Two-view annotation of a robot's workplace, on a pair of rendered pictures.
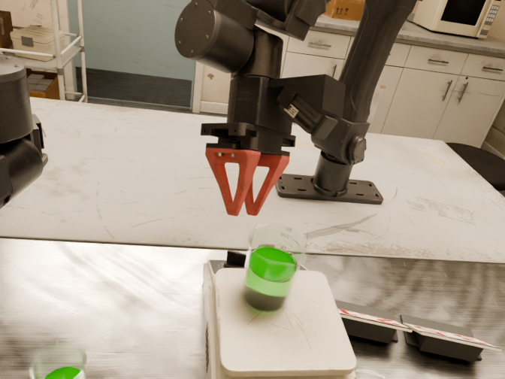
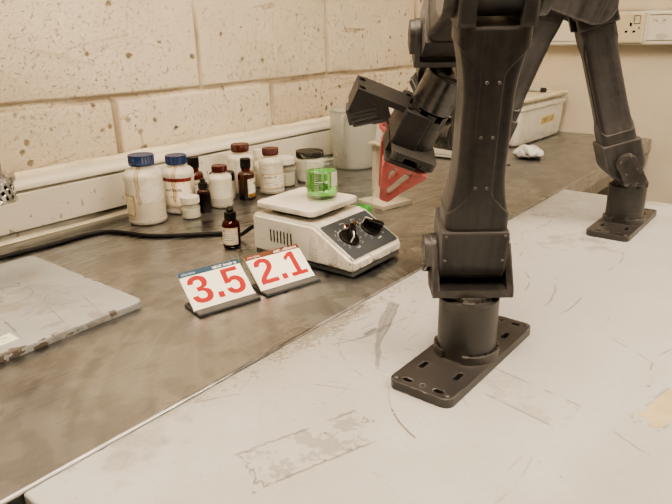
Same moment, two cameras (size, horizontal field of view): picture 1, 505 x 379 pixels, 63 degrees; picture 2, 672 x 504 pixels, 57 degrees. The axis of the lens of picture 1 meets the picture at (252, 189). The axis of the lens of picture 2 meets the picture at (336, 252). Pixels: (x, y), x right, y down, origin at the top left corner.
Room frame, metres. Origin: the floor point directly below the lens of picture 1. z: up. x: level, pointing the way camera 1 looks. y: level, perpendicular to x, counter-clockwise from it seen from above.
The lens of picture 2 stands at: (1.03, -0.63, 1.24)
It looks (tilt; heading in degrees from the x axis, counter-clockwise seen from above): 20 degrees down; 140
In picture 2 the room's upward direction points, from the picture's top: 1 degrees counter-clockwise
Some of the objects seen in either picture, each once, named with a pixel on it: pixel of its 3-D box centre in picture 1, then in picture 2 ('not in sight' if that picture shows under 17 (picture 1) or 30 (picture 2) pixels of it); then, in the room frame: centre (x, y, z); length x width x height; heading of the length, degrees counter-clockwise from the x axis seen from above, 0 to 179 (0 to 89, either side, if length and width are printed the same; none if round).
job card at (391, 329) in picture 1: (364, 313); (282, 268); (0.36, -0.16, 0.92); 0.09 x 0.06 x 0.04; 87
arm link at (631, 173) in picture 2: not in sight; (625, 167); (0.55, 0.44, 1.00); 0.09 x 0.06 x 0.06; 133
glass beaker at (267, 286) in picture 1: (273, 271); (319, 175); (0.29, -0.03, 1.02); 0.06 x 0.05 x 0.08; 46
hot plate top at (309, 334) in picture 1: (279, 315); (307, 200); (0.27, -0.05, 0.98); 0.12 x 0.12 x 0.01; 12
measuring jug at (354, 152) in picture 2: not in sight; (352, 138); (-0.17, 0.44, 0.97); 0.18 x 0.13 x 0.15; 121
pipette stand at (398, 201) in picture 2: not in sight; (385, 172); (0.15, 0.25, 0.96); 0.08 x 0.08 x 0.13; 87
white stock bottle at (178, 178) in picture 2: not in sight; (178, 183); (-0.10, -0.09, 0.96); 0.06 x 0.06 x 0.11
